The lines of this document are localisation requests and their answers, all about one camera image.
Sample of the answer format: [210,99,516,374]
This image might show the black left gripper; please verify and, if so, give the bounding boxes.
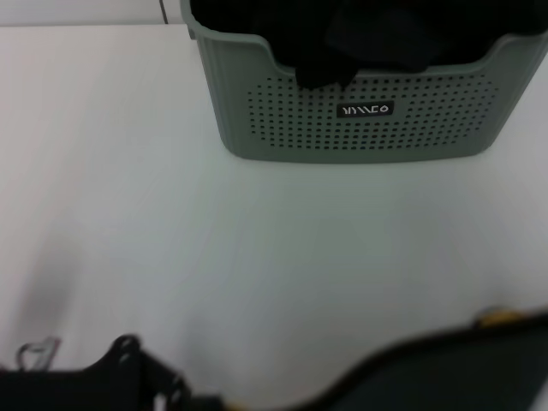
[0,333,223,411]

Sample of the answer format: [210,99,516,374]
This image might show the left wrist silver plug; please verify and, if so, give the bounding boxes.
[16,337,61,372]

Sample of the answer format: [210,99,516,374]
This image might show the grey green perforated storage box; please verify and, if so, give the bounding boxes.
[179,0,548,166]

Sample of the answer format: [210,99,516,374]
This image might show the black cloth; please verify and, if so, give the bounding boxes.
[188,0,548,90]

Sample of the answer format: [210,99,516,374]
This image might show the yellow and dark green towel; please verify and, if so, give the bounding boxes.
[226,306,548,411]

